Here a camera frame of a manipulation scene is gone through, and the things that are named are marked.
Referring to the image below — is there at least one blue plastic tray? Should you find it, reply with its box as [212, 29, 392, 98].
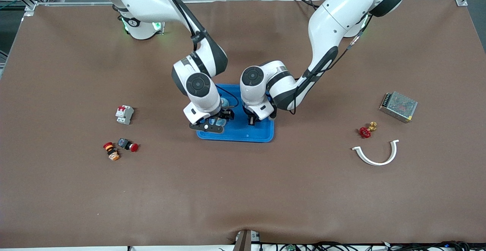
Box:
[196, 84, 275, 143]

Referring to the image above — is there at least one brown table mat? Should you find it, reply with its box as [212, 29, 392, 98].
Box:
[0, 0, 486, 248]

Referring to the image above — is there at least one white red circuit breaker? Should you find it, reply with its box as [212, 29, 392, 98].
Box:
[115, 105, 134, 125]

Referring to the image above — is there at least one red pushbutton with blue block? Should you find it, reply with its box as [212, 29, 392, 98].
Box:
[117, 138, 139, 152]

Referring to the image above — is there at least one red emergency stop orange collar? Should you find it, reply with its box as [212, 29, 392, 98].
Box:
[103, 142, 121, 161]

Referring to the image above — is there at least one white curved pipe clamp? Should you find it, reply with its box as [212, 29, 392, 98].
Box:
[352, 140, 400, 166]

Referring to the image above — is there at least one metal mesh power supply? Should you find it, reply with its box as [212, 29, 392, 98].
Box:
[379, 91, 418, 123]

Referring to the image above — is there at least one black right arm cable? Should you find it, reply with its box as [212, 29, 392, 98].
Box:
[155, 0, 240, 110]

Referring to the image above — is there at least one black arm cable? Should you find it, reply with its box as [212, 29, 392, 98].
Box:
[155, 0, 240, 110]
[288, 12, 374, 115]

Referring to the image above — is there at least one brass valve red handle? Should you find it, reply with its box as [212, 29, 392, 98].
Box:
[359, 122, 378, 139]

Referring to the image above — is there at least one table edge clamp bracket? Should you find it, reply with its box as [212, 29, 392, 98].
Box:
[232, 229, 261, 251]

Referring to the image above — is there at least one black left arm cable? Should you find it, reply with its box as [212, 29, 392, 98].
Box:
[288, 12, 374, 115]

